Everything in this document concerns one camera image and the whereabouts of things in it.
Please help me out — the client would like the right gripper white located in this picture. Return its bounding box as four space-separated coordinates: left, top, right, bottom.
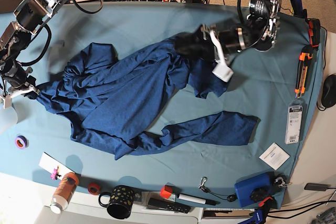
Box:
1 76 40 109

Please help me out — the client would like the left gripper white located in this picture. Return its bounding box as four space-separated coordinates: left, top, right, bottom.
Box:
174 24 234 82

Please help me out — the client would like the dark blue t-shirt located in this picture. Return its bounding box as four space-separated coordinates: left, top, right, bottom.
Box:
36 37 257 159

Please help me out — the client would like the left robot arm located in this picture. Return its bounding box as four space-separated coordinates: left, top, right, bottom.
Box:
174 0 282 82

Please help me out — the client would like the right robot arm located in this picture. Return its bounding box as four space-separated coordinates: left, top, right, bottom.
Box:
1 0 69 108

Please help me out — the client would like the translucent plastic cup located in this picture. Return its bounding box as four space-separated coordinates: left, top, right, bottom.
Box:
0 103 18 134

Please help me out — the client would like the purple tape roll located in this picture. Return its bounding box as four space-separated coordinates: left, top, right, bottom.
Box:
15 135 28 149

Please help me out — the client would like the white paper card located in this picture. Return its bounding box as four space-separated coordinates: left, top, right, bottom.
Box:
38 152 71 176

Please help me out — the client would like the pink small clip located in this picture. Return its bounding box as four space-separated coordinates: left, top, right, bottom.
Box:
50 166 62 180

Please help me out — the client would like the orange plastic bottle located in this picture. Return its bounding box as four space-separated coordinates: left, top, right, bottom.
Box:
50 172 79 214

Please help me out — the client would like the orange black utility knife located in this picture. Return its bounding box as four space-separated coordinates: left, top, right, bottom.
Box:
295 45 313 98

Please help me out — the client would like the red tape roll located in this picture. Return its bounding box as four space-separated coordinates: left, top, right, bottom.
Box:
87 183 101 196

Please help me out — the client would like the packaged bit set blister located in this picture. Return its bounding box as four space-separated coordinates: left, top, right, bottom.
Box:
285 99 303 144

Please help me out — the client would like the white square paper leaflet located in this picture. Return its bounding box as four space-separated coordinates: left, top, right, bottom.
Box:
259 143 290 170

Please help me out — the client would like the black mug gold pattern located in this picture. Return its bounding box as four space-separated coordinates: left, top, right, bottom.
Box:
98 185 135 220

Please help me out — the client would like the black computer mouse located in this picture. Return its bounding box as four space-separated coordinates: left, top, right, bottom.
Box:
321 74 336 108

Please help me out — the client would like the red orange cube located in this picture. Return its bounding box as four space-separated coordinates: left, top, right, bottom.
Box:
160 185 173 199

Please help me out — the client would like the white black marker pen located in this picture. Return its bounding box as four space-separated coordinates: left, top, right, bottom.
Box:
176 194 218 206

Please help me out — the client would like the blue plastic case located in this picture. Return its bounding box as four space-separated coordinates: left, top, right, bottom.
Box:
234 172 274 207

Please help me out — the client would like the black remote control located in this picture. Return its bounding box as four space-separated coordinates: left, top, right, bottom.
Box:
148 198 191 214

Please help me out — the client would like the blue orange clamp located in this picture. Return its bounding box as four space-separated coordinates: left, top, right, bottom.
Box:
239 196 275 224

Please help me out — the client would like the black power adapter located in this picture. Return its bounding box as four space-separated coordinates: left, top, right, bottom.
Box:
304 183 329 191

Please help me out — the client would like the carabiner with black lanyard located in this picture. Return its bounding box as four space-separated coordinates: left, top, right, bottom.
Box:
198 177 237 202

